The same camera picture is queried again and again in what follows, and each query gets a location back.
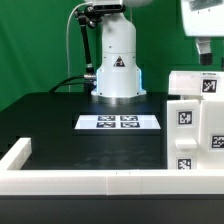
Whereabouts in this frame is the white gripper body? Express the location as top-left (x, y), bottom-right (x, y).
top-left (180, 0), bottom-right (224, 37)

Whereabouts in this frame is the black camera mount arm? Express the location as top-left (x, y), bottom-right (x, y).
top-left (75, 3), bottom-right (126, 75)

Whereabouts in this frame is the white U-shaped obstacle wall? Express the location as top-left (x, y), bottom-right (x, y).
top-left (0, 138), bottom-right (224, 195)

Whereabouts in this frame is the black cable bundle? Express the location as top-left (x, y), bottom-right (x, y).
top-left (48, 75), bottom-right (98, 94)

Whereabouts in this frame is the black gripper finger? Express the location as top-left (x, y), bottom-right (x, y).
top-left (196, 37), bottom-right (213, 66)

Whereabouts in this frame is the white base tag plate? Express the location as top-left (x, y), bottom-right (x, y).
top-left (75, 115), bottom-right (160, 130)

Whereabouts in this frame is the white camera cable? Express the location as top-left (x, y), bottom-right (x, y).
top-left (65, 2), bottom-right (87, 93)

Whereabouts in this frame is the white cabinet body box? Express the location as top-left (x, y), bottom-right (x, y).
top-left (165, 95), bottom-right (224, 170)

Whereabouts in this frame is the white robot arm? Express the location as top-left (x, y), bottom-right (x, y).
top-left (84, 0), bottom-right (224, 104)

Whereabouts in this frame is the white cabinet top block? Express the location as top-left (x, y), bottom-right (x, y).
top-left (168, 71), bottom-right (224, 98)

